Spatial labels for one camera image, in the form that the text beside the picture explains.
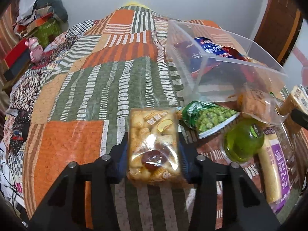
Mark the green peas packet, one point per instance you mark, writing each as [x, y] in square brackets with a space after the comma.
[206, 118]

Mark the beige barcode cracker pack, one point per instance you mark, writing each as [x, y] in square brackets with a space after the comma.
[297, 99]

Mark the green jelly cup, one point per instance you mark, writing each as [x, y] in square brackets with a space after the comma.
[244, 140]

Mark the wooden wardrobe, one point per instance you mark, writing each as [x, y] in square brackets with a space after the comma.
[280, 28]

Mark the pink plush toy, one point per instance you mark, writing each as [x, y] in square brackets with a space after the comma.
[36, 50]

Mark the patchwork bed quilt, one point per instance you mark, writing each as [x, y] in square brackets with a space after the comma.
[78, 107]

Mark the clear plastic storage bin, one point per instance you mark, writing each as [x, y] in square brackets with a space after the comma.
[220, 78]

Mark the blue red snack bag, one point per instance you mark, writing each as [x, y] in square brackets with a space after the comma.
[209, 47]

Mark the rice cracker snack pack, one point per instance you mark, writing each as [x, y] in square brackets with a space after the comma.
[153, 152]

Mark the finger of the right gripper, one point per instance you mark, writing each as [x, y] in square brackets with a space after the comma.
[299, 120]

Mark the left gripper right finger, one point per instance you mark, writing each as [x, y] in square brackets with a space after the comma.
[244, 207]

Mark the purple wafer pack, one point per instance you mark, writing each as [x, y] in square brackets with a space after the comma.
[274, 170]

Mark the yellow curved tube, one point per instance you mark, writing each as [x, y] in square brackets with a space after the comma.
[134, 3]

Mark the red gift box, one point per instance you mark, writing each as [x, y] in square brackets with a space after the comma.
[15, 53]

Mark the clear bag orange pastries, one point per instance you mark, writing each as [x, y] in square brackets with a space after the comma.
[261, 106]

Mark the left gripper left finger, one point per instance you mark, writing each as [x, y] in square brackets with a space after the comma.
[63, 206]

